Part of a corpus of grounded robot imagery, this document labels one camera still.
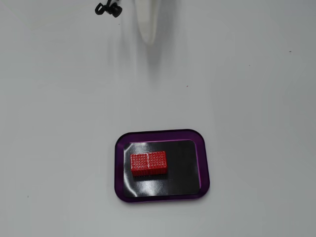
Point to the white plastic gripper finger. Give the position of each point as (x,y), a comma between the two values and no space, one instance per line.
(146,22)

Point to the red perforated block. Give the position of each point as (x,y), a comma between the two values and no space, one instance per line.
(148,162)

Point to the purple tray with black base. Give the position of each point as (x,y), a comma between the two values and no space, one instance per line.
(161,182)

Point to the small black camera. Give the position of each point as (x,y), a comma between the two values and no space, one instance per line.
(115,10)

